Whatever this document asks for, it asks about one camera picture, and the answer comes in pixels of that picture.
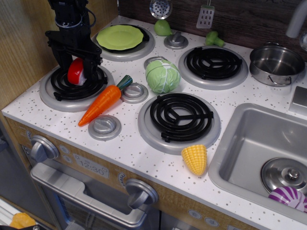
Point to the grey top knob front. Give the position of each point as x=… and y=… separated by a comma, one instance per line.
x=104, y=127

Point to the right oven front knob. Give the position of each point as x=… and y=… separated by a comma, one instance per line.
x=140, y=193

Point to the grey oven door handle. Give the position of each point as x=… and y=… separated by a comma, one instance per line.
x=73, y=190

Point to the front left stove burner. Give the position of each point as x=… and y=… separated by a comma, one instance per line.
x=58, y=91

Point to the left oven front knob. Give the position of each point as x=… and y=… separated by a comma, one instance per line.
x=42, y=149

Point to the back left stove burner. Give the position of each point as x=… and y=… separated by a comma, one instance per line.
x=140, y=51

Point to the red white toy sushi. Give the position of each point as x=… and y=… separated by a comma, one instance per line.
x=76, y=73

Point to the grey top knob back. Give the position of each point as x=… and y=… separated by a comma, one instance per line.
x=176, y=41

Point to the purple white toy onion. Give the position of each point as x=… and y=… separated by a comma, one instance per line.
x=289, y=196

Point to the back right stove burner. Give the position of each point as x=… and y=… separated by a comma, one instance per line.
x=213, y=68

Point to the silver slotted spatula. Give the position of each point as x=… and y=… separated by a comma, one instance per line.
x=206, y=14

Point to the orange toy carrot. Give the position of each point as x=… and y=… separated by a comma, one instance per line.
x=107, y=98

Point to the silver slotted ladle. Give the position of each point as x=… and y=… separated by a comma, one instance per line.
x=160, y=9

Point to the grey top knob middle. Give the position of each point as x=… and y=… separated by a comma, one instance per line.
x=134, y=93

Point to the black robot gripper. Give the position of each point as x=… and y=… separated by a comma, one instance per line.
x=76, y=41

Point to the green toy cabbage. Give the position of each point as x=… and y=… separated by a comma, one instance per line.
x=162, y=76

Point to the yellow toy corn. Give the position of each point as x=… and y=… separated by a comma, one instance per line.
x=195, y=158

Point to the green toy pear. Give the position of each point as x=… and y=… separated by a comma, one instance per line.
x=162, y=28

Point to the steel pot lid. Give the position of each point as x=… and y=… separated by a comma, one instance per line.
x=279, y=172

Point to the silver faucet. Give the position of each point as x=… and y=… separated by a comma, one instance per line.
x=297, y=20

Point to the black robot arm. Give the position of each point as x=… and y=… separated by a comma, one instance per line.
x=70, y=13

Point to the green toy broccoli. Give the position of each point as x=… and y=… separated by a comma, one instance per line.
x=213, y=39

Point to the front right stove burner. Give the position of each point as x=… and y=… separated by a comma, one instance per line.
x=173, y=121

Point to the stove burner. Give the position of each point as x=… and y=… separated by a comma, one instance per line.
x=140, y=51
x=58, y=91
x=213, y=68
x=173, y=121

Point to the green plastic plate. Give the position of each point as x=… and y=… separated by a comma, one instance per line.
x=120, y=37

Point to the oven knob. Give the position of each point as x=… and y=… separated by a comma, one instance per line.
x=42, y=149
x=140, y=193

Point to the grey top knob under cabbage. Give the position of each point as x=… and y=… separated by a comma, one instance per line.
x=152, y=59

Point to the grey toy sink basin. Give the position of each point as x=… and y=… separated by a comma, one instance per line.
x=253, y=136

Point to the yellow toy food piece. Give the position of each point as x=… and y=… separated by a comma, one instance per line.
x=22, y=220

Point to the stainless steel pot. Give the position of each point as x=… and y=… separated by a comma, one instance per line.
x=275, y=65

